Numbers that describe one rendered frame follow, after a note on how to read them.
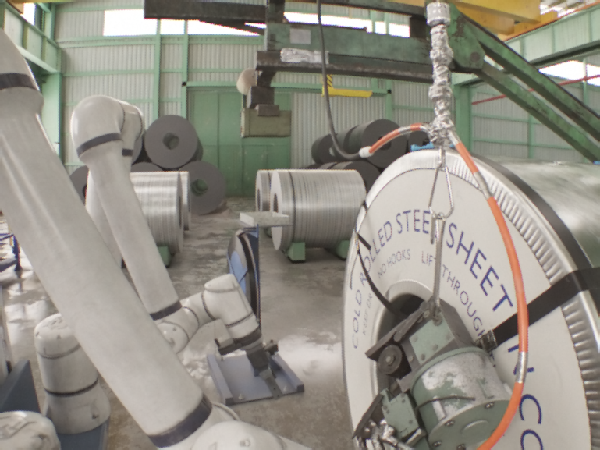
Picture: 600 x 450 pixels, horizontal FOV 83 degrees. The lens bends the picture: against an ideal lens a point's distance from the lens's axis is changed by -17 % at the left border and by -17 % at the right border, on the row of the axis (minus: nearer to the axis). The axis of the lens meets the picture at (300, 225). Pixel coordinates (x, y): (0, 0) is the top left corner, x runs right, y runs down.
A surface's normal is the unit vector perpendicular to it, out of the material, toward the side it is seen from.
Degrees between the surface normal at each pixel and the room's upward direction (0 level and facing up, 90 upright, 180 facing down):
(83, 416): 68
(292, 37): 90
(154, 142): 90
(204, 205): 90
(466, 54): 90
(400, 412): 58
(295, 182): 48
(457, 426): 115
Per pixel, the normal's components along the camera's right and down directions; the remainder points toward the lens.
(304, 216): 0.21, 0.19
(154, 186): 0.16, -0.56
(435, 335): -0.77, -0.48
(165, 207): 0.21, -0.07
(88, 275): 0.62, -0.25
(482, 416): 0.12, 0.54
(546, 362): -0.98, 0.03
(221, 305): -0.06, 0.14
